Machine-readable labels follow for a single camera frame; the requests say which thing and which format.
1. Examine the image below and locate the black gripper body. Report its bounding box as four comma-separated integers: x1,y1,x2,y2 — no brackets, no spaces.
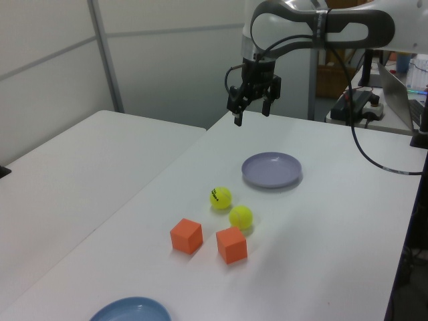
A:
241,57,278,101

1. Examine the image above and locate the yellow tennis ball black print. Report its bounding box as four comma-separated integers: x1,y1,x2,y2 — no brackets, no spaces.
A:
209,186,233,211

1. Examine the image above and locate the plain yellow tennis ball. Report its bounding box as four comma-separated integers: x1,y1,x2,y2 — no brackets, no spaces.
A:
229,205,253,230

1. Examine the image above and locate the orange cube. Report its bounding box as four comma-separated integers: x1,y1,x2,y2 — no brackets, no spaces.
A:
215,227,249,265
169,218,203,255

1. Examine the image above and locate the brown wooden crate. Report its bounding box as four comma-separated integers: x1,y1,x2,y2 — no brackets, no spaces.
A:
316,64,357,99

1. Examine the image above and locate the purple plate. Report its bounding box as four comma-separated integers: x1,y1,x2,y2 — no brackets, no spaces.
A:
241,152,304,189

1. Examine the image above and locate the pale wooden board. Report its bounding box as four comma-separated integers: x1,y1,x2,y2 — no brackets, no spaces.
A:
326,49,348,66

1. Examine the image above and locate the black power box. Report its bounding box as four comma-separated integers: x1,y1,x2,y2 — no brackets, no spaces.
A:
332,91,371,118

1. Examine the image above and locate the black monitor pole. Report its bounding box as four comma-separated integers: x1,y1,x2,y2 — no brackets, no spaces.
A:
362,49,375,88

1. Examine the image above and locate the emergency stop button box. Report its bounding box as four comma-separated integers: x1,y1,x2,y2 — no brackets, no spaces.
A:
362,94,386,122

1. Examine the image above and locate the grey laptop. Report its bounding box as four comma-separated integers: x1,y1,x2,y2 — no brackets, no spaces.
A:
377,62,428,132

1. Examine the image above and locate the blue cup yellow lid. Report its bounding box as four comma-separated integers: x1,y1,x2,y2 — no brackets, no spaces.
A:
396,52,413,74

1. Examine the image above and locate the white printed box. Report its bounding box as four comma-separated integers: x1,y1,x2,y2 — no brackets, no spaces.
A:
407,53,428,92

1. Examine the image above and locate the blue plate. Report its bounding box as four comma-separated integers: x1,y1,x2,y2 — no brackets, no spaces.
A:
88,296,173,321

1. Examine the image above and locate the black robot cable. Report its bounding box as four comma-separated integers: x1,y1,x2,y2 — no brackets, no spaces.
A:
224,33,424,175

